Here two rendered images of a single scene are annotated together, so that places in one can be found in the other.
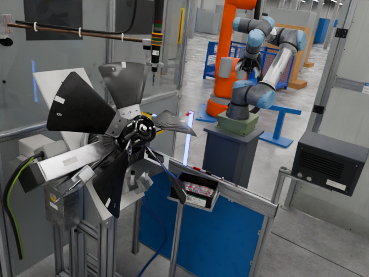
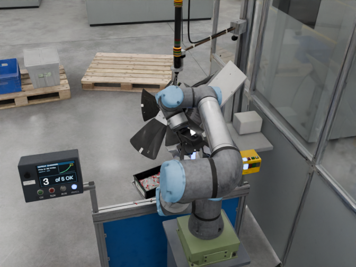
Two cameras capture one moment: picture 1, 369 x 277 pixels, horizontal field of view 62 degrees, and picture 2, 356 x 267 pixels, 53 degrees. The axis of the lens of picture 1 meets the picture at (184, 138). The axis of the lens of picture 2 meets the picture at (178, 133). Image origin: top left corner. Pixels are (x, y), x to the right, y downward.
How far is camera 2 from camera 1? 2.81 m
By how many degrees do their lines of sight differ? 107
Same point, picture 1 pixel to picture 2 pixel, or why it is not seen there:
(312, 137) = (68, 154)
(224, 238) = (138, 244)
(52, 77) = (231, 68)
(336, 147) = (45, 156)
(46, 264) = (248, 215)
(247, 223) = (117, 230)
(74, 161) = not seen: hidden behind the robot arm
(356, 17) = not seen: outside the picture
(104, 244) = not seen: hidden behind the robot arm
